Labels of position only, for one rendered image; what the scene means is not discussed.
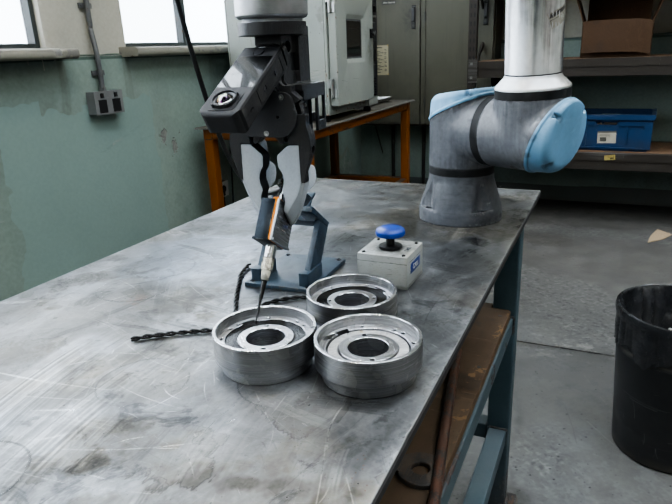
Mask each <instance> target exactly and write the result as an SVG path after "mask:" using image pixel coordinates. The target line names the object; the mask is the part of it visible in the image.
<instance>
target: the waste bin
mask: <svg viewBox="0 0 672 504"><path fill-rule="evenodd" d="M615 307H616V317H615V334H614V337H615V343H616V351H615V372H614V394H613V415H612V437H613V439H614V441H615V443H616V445H617V446H618V447H619V448H620V449H621V450H622V451H623V452H624V453H625V454H627V455H628V456H629V457H631V458H632V459H634V460H635V461H637V462H639V463H641V464H643V465H645V466H647V467H650V468H652V469H655V470H658V471H662V472H666V473H671V474H672V330H669V328H672V284H646V285H639V286H634V287H630V288H627V289H625V290H623V291H622V292H621V293H619V295H618V296H617V298H616V303H615Z"/></svg>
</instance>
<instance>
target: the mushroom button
mask: <svg viewBox="0 0 672 504"><path fill-rule="evenodd" d="M404 235H405V229H404V228H403V227H402V226H399V225H395V224H387V225H382V226H380V227H378V228H377V229H376V236H377V237H379V238H383V239H386V245H387V246H394V245H395V239H397V238H401V237H403V236H404Z"/></svg>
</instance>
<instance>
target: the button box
mask: <svg viewBox="0 0 672 504"><path fill-rule="evenodd" d="M422 253H423V243H422V242H413V241H402V240H395V245H394V246H387V245H386V239H382V238H375V239H374V240H373V241H371V242H370V243H369V244H368V245H366V246H365V247H364V248H363V249H361V250H360V251H359V252H358V253H357V263H358V274H369V275H375V276H379V277H382V278H385V279H388V280H389V281H391V282H392V283H394V284H395V285H396V287H397V289H401V290H408V288H409V287H410V286H411V285H412V284H413V283H414V281H415V280H416V279H417V278H418V277H419V276H420V274H421V273H422Z"/></svg>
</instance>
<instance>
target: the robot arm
mask: <svg viewBox="0 0 672 504"><path fill-rule="evenodd" d="M234 11H235V18H237V19H238V20H241V23H238V24H237V28H238V37H254V38H255V46H256V47H255V48H245V49H244V50H243V51H242V52H241V54H240V55H239V57H238V58H237V59H236V61H235V62H234V63H233V65H232V66H231V68H230V69H229V70H228V72H227V73H226V75H225V76H224V77H223V79H222V80H221V82H220V83H219V84H218V86H217V87H216V88H215V90H214V91H213V93H212V94H211V95H210V97H209V98H208V100H207V101H206V102H205V104H204V105H203V106H202V108H201V109H200V113H201V116H202V118H203V120H204V122H205V124H206V126H207V128H208V130H209V132H210V133H230V149H231V153H232V156H233V159H234V162H235V165H236V168H237V170H238V173H239V176H240V179H241V180H243V183H244V186H245V188H246V191H247V193H248V195H249V197H250V199H251V201H252V203H253V205H254V206H255V208H256V210H257V211H258V213H259V211H260V206H261V201H262V198H268V191H269V188H270V187H271V186H272V185H273V184H274V182H275V179H276V166H275V164H274V163H272V162H271V161H270V155H269V152H268V147H267V142H266V140H265V137H268V138H276V139H277V140H278V142H279V143H280V144H284V143H287V142H288V146H287V147H286V148H285V149H283V150H282V151H281V152H280V153H279V154H278V156H277V162H278V167H279V169H280V171H281V173H282V174H283V179H284V183H283V188H282V192H283V195H284V198H285V203H284V209H283V212H284V215H285V217H286V219H287V221H288V224H289V225H290V226H292V225H294V224H295V223H296V221H297V219H298V218H299V216H300V214H301V212H302V209H303V207H304V203H305V199H306V194H307V193H308V192H309V190H310V189H311V188H312V187H313V185H314V184H315V182H316V170H315V167H314V166H313V165H311V162H312V159H313V156H314V152H315V144H316V141H315V133H314V131H313V121H315V120H316V130H321V129H324V128H326V106H325V82H324V81H314V82H313V81H311V79H310V59H309V40H308V26H306V21H303V18H305V17H307V15H308V1H307V0H234ZM565 12H566V0H506V11H505V71H504V77H503V79H502V80H501V81H500V82H499V83H498V84H497V85H496V86H495V87H485V88H477V89H470V90H462V91H454V92H447V93H441V94H437V95H436V96H434V97H433V99H432V101H431V107H430V116H429V121H430V151H429V179H428V182H427V185H426V187H425V190H424V193H423V196H422V199H421V202H420V207H419V217H420V219H421V220H423V221H425V222H427V223H430V224H433V225H438V226H445V227H458V228H468V227H481V226H487V225H491V224H494V223H497V222H499V221H500V220H501V219H502V203H501V200H500V196H499V193H498V189H497V185H496V182H495V178H494V166H497V167H504V168H511V169H518V170H525V171H527V172H530V173H535V172H544V173H553V172H557V171H559V170H561V169H563V168H564V167H565V166H566V165H567V164H568V163H569V162H570V161H571V160H572V159H573V157H574V156H575V154H576V153H577V151H578V149H579V147H580V145H581V142H582V140H583V137H584V133H585V128H586V118H587V117H586V110H585V109H584V108H585V106H584V104H583V103H582V102H581V101H580V100H578V99H577V98H575V97H572V83H571V82H570V81H569V80H568V79H567V78H566V77H565V76H564V75H563V72H562V70H563V51H564V31H565ZM319 95H321V98H322V119H319V102H318V96H319ZM313 98H315V112H312V100H311V99H313Z"/></svg>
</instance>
